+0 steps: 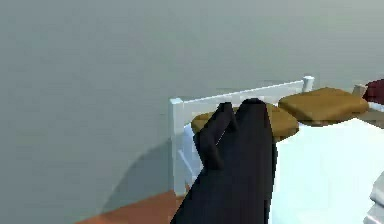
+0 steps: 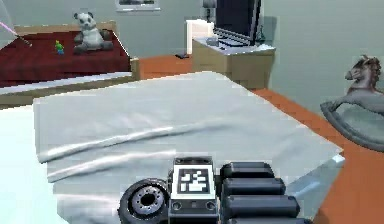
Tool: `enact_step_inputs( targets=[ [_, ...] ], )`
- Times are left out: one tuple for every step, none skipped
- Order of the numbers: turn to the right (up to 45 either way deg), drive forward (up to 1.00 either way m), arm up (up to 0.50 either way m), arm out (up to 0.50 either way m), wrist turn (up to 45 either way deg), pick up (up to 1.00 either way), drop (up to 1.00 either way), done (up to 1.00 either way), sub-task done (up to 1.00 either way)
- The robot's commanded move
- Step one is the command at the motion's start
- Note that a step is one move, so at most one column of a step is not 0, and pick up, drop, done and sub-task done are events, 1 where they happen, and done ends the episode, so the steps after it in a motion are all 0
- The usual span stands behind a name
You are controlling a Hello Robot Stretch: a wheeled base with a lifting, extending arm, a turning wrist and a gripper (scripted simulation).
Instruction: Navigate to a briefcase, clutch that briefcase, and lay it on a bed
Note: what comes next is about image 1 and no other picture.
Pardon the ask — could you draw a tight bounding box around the black briefcase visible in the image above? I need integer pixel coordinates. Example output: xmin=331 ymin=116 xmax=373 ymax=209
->
xmin=169 ymin=97 xmax=278 ymax=224

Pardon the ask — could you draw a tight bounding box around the white bed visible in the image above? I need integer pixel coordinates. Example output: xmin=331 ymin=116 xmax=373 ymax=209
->
xmin=168 ymin=75 xmax=384 ymax=224

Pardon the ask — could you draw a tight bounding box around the brown pillow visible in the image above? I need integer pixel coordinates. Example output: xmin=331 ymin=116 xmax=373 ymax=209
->
xmin=190 ymin=103 xmax=300 ymax=143
xmin=278 ymin=87 xmax=370 ymax=126

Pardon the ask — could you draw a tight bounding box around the dark red cushion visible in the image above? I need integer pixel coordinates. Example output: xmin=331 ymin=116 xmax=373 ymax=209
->
xmin=362 ymin=78 xmax=384 ymax=104

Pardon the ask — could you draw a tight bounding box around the white folded cloth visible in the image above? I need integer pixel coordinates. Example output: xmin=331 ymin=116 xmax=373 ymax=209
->
xmin=363 ymin=170 xmax=384 ymax=224

